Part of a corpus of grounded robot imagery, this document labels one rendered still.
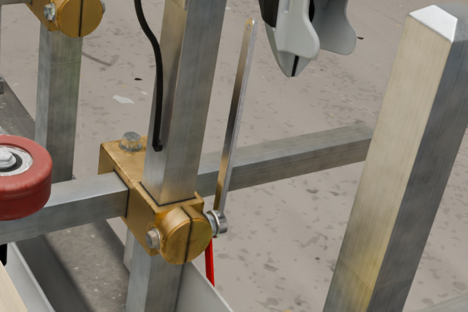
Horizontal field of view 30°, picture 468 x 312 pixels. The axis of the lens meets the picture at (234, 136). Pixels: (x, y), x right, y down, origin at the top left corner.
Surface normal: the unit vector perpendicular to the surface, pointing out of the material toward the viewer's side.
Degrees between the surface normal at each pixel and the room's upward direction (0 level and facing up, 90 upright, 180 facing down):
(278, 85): 0
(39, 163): 0
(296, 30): 93
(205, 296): 90
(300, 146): 0
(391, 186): 90
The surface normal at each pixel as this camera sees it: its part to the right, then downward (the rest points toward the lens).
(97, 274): 0.16, -0.84
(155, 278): 0.52, 0.51
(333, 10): -0.79, 0.15
